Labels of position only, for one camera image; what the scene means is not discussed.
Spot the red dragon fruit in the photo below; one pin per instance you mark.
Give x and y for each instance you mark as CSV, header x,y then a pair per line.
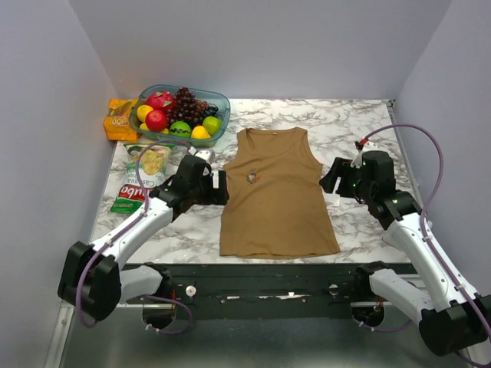
x,y
161,100

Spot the green cassava chips bag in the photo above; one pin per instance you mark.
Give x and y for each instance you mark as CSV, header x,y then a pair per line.
x,y
151,165

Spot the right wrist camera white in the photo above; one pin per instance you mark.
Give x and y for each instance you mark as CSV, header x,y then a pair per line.
x,y
363,146

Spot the white bottle black cap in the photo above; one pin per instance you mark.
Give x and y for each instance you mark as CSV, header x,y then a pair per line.
x,y
388,239

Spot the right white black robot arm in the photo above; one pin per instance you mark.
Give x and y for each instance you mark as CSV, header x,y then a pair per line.
x,y
450,314

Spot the orange brooch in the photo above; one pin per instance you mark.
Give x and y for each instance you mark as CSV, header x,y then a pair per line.
x,y
253,177

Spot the brown clothing garment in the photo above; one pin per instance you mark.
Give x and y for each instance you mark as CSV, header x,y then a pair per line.
x,y
284,214

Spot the clear teal fruit bowl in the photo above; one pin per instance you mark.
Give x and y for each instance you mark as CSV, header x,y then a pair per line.
x,y
215,98

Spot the green lime right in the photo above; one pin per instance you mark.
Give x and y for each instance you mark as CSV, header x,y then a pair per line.
x,y
212,125

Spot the orange snack packet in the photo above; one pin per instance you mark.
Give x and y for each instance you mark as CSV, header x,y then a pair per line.
x,y
117,121

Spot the purple grape bunch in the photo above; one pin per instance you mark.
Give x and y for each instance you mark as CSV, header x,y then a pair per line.
x,y
190,109

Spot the red apple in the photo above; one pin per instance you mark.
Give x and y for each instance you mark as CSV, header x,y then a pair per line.
x,y
156,121

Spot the yellow lemon front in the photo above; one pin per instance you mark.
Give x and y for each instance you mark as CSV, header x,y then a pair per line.
x,y
200,133

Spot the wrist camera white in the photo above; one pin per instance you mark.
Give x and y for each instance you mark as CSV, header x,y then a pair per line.
x,y
207,155
363,146

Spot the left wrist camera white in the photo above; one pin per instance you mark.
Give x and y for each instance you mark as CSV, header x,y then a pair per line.
x,y
207,155

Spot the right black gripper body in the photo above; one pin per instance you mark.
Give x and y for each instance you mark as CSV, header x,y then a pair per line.
x,y
351,184

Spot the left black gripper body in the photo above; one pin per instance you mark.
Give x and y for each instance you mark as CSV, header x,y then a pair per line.
x,y
205,193

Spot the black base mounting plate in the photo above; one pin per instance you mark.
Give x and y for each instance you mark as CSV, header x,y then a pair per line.
x,y
232,292

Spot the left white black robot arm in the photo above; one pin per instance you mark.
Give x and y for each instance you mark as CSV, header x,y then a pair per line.
x,y
126,237

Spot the yellow lemon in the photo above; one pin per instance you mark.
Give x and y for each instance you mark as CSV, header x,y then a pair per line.
x,y
142,112
200,133

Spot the yellow lemon left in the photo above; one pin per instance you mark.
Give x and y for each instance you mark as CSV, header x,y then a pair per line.
x,y
142,112

